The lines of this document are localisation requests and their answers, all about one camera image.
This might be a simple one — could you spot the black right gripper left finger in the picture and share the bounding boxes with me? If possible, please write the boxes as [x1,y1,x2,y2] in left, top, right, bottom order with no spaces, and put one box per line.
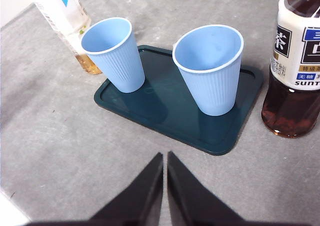
[88,152,164,223]

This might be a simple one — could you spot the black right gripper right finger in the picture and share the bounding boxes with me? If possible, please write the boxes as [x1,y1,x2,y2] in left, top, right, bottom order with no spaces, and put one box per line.
[166,150,246,224]

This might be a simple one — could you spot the dark oolong tea bottle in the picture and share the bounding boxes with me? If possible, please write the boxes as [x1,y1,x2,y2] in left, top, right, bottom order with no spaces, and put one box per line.
[261,0,320,139]

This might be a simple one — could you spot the pale tea bottle white label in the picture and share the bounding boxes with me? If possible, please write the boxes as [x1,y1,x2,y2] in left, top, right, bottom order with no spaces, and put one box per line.
[29,0,103,75]

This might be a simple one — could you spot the light blue ribbed cup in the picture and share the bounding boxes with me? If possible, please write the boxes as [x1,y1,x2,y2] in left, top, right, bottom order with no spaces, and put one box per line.
[171,24,245,117]
[80,17,146,94]

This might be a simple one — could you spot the dark teal plastic tray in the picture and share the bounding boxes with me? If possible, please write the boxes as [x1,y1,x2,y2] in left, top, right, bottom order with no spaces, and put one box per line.
[93,44,264,156]

